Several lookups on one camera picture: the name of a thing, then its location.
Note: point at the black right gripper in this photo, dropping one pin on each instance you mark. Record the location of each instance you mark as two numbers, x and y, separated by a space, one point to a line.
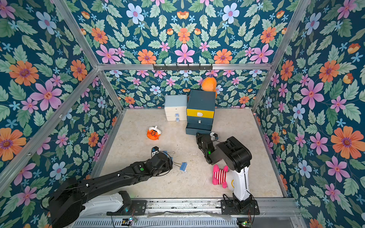
201 139

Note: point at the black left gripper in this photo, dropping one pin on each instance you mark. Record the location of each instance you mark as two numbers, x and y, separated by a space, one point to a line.
168 165

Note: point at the dark teal bottom drawer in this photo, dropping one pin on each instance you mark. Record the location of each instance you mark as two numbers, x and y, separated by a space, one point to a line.
194 128

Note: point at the dark teal drawer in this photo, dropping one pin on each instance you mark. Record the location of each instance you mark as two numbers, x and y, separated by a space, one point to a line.
194 128
199 120

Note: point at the yellow top drawer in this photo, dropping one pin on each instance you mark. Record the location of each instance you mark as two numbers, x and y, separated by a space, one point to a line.
200 113

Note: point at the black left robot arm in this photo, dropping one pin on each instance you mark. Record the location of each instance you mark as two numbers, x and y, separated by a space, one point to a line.
67 202

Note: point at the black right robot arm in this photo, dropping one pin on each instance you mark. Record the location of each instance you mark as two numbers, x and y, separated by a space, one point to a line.
231 161

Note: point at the dark teal drawer cabinet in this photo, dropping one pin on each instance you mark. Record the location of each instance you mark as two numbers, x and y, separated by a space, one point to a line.
201 100

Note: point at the orange tiger toy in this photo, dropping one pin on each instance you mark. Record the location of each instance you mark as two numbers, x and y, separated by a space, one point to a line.
153 133

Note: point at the pink striped plush doll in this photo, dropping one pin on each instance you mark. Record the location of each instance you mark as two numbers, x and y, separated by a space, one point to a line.
223 177

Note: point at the light blue white mini drawers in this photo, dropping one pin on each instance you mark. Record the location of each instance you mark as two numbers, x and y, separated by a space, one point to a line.
175 108

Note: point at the orange plush ball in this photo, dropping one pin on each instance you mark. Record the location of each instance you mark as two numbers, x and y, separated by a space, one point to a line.
209 84

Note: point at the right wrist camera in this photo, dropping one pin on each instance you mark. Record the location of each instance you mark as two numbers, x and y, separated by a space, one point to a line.
214 136

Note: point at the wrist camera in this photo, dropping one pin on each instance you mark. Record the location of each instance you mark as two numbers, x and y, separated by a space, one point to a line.
214 136
154 151

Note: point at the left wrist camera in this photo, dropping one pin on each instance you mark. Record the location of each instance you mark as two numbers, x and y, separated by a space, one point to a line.
154 151

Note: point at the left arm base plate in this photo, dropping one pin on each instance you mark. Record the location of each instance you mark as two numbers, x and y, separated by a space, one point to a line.
137 208

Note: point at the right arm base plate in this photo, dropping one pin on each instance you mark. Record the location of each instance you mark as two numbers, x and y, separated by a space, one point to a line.
234 207

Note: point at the black hook rail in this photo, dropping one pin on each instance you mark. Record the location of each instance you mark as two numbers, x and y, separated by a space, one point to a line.
178 67

